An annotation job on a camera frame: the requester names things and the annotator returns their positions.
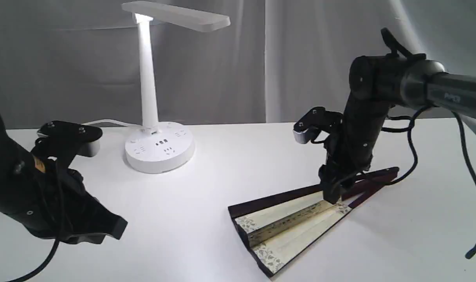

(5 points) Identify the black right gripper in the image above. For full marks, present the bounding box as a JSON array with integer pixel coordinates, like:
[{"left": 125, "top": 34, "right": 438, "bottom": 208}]
[{"left": 319, "top": 94, "right": 391, "bottom": 204}]

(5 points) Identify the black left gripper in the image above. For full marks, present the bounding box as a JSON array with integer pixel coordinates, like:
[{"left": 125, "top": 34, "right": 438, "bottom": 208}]
[{"left": 0, "top": 157, "right": 128, "bottom": 244}]

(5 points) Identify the cream paper folding fan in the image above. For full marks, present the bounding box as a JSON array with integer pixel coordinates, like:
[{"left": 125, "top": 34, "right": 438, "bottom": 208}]
[{"left": 227, "top": 167, "right": 399, "bottom": 278}]

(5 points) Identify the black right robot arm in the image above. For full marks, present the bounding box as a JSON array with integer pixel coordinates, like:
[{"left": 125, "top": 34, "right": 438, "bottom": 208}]
[{"left": 320, "top": 27, "right": 476, "bottom": 204}]

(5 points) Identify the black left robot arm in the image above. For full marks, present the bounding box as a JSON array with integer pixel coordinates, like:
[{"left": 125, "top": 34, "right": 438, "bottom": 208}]
[{"left": 0, "top": 114, "right": 128, "bottom": 244}]

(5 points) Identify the white desk lamp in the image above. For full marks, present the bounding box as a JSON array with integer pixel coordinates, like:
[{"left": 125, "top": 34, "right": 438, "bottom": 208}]
[{"left": 121, "top": 1, "right": 231, "bottom": 174}]

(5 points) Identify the grey backdrop curtain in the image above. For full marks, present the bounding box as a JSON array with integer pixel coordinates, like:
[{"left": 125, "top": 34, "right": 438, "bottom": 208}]
[{"left": 0, "top": 0, "right": 476, "bottom": 129}]

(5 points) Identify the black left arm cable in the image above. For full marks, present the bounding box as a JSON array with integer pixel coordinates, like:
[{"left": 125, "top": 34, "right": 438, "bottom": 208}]
[{"left": 5, "top": 161, "right": 66, "bottom": 282}]

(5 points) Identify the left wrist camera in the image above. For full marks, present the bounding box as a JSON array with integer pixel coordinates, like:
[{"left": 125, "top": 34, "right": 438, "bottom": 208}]
[{"left": 31, "top": 120, "right": 103, "bottom": 168}]

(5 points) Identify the white lamp power cable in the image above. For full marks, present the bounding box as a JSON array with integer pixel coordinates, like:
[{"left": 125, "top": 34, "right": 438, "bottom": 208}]
[{"left": 81, "top": 119, "right": 142, "bottom": 128}]

